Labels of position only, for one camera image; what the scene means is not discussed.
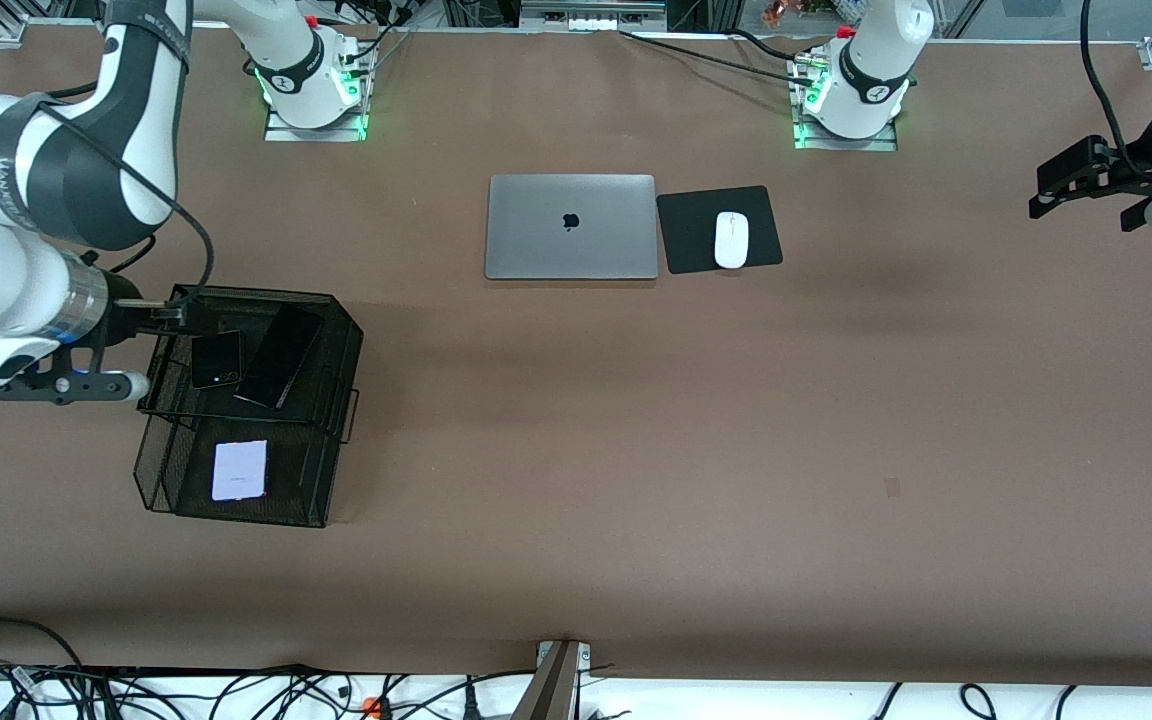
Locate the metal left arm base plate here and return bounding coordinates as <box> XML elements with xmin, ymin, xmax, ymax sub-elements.
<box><xmin>793</xmin><ymin>112</ymin><xmax>900</xmax><ymax>153</ymax></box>

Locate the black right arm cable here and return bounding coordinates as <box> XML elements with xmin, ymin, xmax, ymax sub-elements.
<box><xmin>31</xmin><ymin>100</ymin><xmax>217</xmax><ymax>311</ymax></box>

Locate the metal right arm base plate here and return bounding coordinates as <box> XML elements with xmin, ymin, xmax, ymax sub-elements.
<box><xmin>264</xmin><ymin>98</ymin><xmax>371</xmax><ymax>143</ymax></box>

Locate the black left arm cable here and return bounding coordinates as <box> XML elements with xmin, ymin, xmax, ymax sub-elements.
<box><xmin>1078</xmin><ymin>0</ymin><xmax>1137</xmax><ymax>171</ymax></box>

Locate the silver closed laptop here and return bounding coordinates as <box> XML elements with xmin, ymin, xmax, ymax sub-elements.
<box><xmin>484</xmin><ymin>174</ymin><xmax>660</xmax><ymax>282</ymax></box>

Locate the white computer mouse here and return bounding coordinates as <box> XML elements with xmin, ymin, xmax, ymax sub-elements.
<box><xmin>714</xmin><ymin>210</ymin><xmax>750</xmax><ymax>270</ymax></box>

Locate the lavender white phone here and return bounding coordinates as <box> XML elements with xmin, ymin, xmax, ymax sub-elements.
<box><xmin>211</xmin><ymin>439</ymin><xmax>269</xmax><ymax>503</ymax></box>

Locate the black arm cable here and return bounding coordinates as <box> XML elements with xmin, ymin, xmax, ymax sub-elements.
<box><xmin>1078</xmin><ymin>0</ymin><xmax>1137</xmax><ymax>171</ymax></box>
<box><xmin>31</xmin><ymin>100</ymin><xmax>217</xmax><ymax>311</ymax></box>

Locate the black mouse pad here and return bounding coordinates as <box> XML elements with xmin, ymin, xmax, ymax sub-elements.
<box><xmin>656</xmin><ymin>185</ymin><xmax>785</xmax><ymax>276</ymax></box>

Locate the white power strip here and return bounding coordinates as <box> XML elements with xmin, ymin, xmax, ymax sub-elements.
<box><xmin>519</xmin><ymin>0</ymin><xmax>669</xmax><ymax>33</ymax></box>

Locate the black two-tier wire mesh tray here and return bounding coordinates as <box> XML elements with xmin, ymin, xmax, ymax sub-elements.
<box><xmin>133</xmin><ymin>284</ymin><xmax>365</xmax><ymax>529</ymax></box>

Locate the black looped floor cable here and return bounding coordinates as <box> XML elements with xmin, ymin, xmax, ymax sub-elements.
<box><xmin>0</xmin><ymin>617</ymin><xmax>87</xmax><ymax>691</ymax></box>

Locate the black table cable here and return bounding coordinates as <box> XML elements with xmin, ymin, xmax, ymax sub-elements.
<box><xmin>618</xmin><ymin>30</ymin><xmax>805</xmax><ymax>81</ymax></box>
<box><xmin>726</xmin><ymin>28</ymin><xmax>799</xmax><ymax>61</ymax></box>

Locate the small black flip phone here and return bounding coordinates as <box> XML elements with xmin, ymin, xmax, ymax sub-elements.
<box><xmin>189</xmin><ymin>329</ymin><xmax>245</xmax><ymax>392</ymax></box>

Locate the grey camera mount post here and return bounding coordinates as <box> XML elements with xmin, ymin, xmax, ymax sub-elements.
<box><xmin>513</xmin><ymin>640</ymin><xmax>592</xmax><ymax>720</ymax></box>

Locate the long black smartphone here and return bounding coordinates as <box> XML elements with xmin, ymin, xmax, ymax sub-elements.
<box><xmin>232</xmin><ymin>302</ymin><xmax>327</xmax><ymax>412</ymax></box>

